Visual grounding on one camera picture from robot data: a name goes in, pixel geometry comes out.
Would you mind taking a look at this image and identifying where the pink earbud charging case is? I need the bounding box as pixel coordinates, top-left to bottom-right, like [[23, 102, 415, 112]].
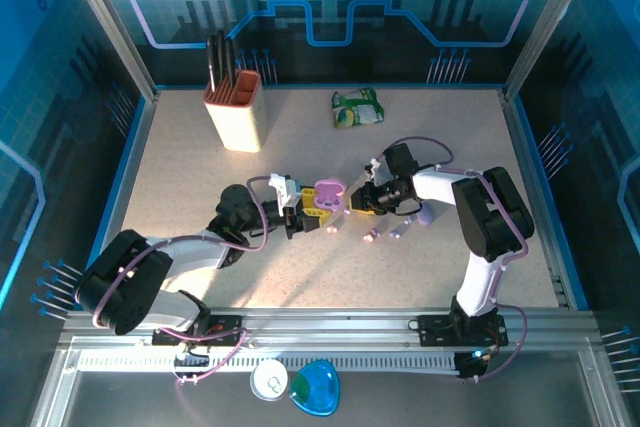
[[312, 176, 348, 213]]

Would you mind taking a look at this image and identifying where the green snack bag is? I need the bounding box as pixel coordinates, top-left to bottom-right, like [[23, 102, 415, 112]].
[[331, 86, 385, 129]]

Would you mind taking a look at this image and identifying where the beige knife block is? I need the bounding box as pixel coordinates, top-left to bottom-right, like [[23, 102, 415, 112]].
[[203, 69, 264, 153]]

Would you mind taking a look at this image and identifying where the white round lid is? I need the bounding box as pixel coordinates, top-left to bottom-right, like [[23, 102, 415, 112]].
[[249, 360, 290, 402]]

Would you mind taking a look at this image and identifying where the blue plastic dish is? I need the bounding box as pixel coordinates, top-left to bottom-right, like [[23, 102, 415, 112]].
[[287, 359, 342, 418]]

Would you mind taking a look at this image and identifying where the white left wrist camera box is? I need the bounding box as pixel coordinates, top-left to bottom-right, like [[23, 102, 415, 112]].
[[268, 172, 304, 209]]

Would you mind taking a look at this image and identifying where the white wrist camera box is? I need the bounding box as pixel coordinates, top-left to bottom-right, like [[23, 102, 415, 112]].
[[268, 172, 304, 209], [363, 156, 387, 184]]

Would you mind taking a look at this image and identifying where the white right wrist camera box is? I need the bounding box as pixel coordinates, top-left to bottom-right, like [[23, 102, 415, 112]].
[[363, 156, 387, 184]]

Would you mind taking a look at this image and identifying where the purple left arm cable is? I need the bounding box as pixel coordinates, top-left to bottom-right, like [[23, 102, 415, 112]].
[[92, 174, 282, 389]]

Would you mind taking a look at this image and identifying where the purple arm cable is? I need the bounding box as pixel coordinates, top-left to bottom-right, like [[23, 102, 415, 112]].
[[380, 134, 531, 384], [92, 174, 282, 389]]

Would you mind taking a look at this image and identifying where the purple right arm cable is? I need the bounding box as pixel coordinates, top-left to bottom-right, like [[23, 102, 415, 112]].
[[380, 134, 531, 384]]

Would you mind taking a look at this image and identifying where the aluminium mounting rail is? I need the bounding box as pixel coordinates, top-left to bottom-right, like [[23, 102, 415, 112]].
[[62, 307, 599, 348]]

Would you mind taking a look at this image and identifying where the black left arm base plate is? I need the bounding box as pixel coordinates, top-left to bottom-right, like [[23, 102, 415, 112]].
[[151, 314, 247, 348]]

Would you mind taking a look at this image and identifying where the table side rail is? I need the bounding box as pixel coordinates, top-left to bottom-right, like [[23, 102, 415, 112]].
[[82, 90, 157, 311], [499, 89, 575, 311]]

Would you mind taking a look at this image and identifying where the white slotted cable tray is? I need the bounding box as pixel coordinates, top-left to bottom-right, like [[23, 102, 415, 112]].
[[77, 352, 461, 374]]

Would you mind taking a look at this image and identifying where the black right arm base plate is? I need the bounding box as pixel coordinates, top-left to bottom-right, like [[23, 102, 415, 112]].
[[417, 314, 510, 348]]

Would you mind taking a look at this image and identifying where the black handled knife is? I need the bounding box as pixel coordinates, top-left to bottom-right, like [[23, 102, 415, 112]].
[[206, 35, 219, 92], [215, 29, 228, 89], [225, 36, 238, 84]]

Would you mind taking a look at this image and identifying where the aluminium frame post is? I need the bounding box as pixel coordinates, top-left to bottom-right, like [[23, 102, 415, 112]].
[[502, 0, 604, 98], [54, 0, 159, 101]]

